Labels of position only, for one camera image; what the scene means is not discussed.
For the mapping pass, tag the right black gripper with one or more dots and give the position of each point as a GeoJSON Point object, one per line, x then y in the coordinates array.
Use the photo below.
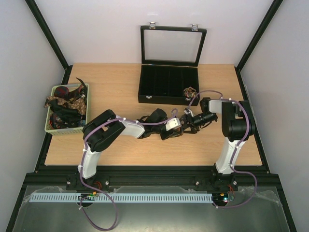
{"type": "Point", "coordinates": [190, 122]}

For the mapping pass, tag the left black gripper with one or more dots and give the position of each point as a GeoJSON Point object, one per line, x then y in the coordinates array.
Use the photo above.
{"type": "Point", "coordinates": [172, 133]}

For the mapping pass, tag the brown teal patterned tie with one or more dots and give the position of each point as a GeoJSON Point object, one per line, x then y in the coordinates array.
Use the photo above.
{"type": "Point", "coordinates": [186, 128]}

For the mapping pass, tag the green perforated plastic basket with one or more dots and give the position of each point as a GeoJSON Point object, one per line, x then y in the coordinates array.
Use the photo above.
{"type": "Point", "coordinates": [51, 131]}

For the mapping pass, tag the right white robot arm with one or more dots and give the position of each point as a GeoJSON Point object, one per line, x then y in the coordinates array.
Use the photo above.
{"type": "Point", "coordinates": [237, 124]}

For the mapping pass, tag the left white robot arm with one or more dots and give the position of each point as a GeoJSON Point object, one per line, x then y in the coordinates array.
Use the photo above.
{"type": "Point", "coordinates": [102, 131]}

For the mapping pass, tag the pile of ties in basket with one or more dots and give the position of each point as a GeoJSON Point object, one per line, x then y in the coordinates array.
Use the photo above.
{"type": "Point", "coordinates": [68, 107]}

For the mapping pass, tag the rolled patterned tie in box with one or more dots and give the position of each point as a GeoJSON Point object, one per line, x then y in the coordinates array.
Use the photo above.
{"type": "Point", "coordinates": [189, 92]}

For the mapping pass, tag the black compartment storage box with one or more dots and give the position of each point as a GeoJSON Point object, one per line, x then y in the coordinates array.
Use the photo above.
{"type": "Point", "coordinates": [169, 63]}

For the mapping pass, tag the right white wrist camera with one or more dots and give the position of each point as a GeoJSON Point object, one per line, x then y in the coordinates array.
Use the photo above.
{"type": "Point", "coordinates": [188, 112]}

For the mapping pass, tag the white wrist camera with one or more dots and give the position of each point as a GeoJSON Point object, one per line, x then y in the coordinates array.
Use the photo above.
{"type": "Point", "coordinates": [188, 112]}
{"type": "Point", "coordinates": [173, 123]}

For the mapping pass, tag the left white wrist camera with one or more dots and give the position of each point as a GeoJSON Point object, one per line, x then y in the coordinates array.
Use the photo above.
{"type": "Point", "coordinates": [173, 123]}

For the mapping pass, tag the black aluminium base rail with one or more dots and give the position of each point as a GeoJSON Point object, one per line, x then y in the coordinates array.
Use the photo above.
{"type": "Point", "coordinates": [197, 178]}

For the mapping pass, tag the light blue cable duct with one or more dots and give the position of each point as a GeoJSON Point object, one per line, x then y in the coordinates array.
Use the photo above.
{"type": "Point", "coordinates": [121, 198]}

